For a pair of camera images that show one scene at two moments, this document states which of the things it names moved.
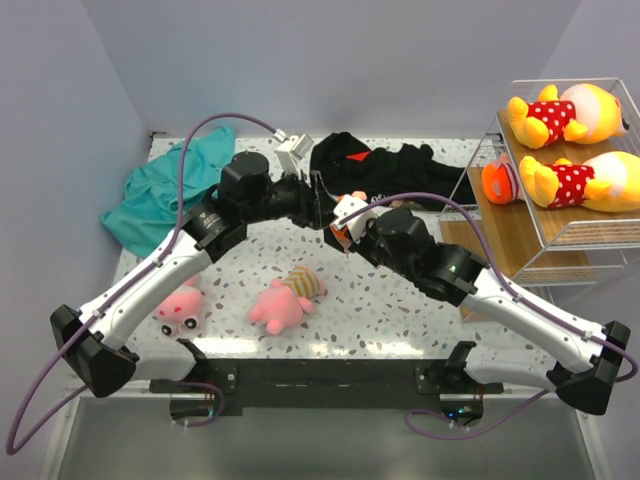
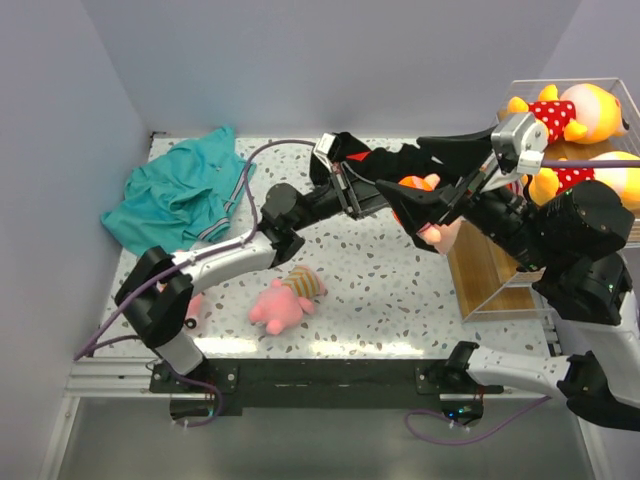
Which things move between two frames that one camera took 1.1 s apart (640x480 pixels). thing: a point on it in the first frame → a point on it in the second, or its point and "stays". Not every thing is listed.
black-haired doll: (340, 233) → (436, 236)
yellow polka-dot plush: (604, 182) stays
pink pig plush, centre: (286, 299) stays
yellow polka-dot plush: (583, 113) stays
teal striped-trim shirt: (147, 215) stays
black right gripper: (362, 246) → (416, 206)
